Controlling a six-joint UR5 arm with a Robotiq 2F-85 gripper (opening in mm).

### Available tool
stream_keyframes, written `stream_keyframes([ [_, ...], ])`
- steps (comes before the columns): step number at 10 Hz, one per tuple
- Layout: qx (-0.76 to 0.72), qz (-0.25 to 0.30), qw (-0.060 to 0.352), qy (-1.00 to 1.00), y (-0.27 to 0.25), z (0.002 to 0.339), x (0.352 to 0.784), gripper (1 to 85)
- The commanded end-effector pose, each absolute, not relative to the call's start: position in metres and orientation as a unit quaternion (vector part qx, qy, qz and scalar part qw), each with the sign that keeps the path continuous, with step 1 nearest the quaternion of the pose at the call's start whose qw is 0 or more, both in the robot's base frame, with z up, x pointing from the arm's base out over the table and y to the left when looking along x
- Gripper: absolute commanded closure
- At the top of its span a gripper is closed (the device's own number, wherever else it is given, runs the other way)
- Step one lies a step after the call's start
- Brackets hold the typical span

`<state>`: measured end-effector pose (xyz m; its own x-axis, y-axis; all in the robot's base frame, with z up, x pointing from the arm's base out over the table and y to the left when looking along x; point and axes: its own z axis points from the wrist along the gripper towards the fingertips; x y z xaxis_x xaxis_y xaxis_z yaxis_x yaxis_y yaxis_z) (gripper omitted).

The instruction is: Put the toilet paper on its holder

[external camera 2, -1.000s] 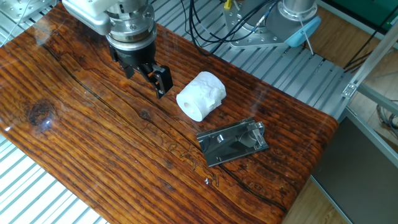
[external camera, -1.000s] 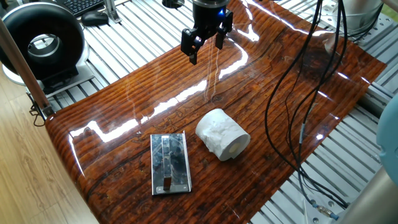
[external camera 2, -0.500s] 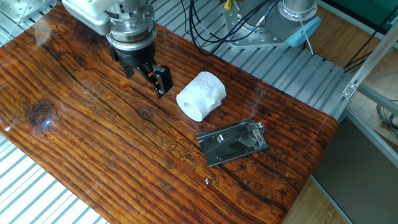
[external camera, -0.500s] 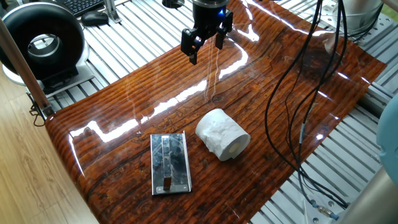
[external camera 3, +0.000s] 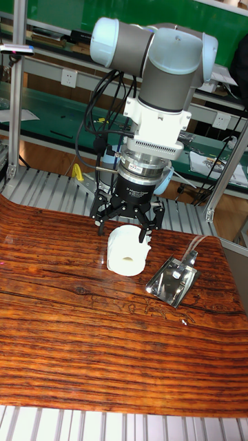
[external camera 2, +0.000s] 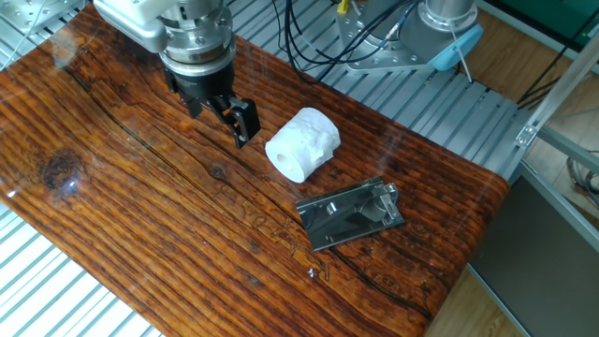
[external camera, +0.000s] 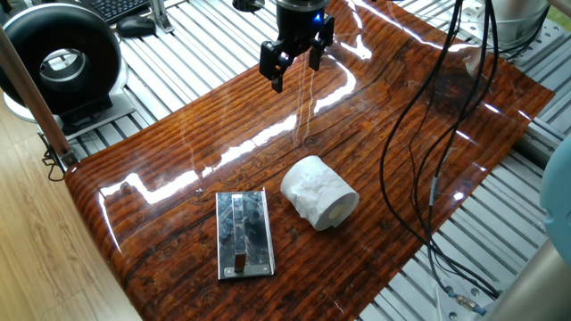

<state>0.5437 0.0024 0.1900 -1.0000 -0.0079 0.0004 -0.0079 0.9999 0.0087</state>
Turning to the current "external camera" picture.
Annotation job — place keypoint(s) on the grey metal cylinder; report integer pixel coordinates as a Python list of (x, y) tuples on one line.
[(517, 22)]

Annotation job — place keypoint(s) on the black computer mouse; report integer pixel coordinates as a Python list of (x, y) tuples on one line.
[(136, 27)]

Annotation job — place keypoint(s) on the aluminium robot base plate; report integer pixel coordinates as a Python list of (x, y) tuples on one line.
[(464, 316)]

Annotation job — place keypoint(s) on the small aluminium upright bracket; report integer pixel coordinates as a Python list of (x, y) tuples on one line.
[(159, 15)]

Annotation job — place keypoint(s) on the silver wrist flange coupling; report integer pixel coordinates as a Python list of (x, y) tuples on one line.
[(303, 3)]

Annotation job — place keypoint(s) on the black computer keyboard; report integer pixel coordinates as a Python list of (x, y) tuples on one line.
[(116, 9)]

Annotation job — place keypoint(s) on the brown frame post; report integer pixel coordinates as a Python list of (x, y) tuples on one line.
[(31, 98)]

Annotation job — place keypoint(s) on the white toilet paper roll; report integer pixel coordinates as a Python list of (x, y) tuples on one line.
[(316, 191)]

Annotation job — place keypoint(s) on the shiny metal toilet paper holder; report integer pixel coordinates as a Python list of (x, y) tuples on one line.
[(252, 223)]

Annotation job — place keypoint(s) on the black round cap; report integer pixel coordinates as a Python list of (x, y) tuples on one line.
[(247, 4)]

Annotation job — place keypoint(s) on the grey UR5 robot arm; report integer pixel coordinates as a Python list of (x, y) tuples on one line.
[(557, 200)]

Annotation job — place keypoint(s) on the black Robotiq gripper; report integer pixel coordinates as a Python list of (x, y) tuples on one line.
[(299, 27)]

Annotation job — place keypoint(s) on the aluminium profile beam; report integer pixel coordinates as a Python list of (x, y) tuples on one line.
[(535, 142)]

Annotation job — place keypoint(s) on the glossy wood-grain table mat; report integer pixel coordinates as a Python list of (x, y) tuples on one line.
[(178, 156)]

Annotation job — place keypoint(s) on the perforated aluminium breadboard plate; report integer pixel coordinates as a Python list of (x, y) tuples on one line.
[(553, 40)]

